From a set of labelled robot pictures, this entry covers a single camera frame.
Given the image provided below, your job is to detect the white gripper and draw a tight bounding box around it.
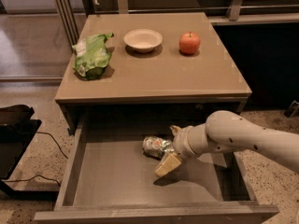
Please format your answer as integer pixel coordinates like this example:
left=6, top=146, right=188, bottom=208
left=155, top=124, right=215, bottom=177

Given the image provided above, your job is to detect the crushed 7up soda can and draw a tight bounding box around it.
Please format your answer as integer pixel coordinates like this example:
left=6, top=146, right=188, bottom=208
left=142, top=136, right=174, bottom=159

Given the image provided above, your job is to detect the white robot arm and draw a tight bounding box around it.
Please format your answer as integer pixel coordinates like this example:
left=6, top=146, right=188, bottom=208
left=155, top=110, right=299, bottom=177

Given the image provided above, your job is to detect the grey cabinet counter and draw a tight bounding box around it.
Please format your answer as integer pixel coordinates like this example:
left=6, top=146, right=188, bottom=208
left=55, top=13, right=251, bottom=130

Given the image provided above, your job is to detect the open grey top drawer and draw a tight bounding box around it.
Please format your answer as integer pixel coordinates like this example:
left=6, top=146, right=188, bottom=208
left=34, top=119, right=278, bottom=224

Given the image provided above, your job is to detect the red apple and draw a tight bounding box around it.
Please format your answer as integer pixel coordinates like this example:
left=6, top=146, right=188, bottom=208
left=179, top=32, right=201, bottom=55

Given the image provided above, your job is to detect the white paper bowl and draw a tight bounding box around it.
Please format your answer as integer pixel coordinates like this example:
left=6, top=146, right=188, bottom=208
left=123, top=29, right=163, bottom=53

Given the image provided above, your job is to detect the green chip bag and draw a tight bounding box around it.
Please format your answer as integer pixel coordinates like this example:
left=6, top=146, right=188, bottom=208
left=72, top=33, right=114, bottom=80

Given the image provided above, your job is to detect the black object on floor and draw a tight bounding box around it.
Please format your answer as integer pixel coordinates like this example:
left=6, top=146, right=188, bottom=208
left=284, top=101, right=299, bottom=118

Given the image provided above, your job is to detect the black furniture piece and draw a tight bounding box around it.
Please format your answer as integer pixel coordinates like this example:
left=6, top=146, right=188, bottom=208
left=0, top=105, right=58, bottom=201

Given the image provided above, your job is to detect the black floor cable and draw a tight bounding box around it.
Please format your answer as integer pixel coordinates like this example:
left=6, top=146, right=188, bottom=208
left=3, top=131, right=69, bottom=189

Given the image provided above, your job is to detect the metal shelf frame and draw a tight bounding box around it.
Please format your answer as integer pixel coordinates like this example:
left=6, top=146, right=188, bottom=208
left=54, top=0, right=299, bottom=44

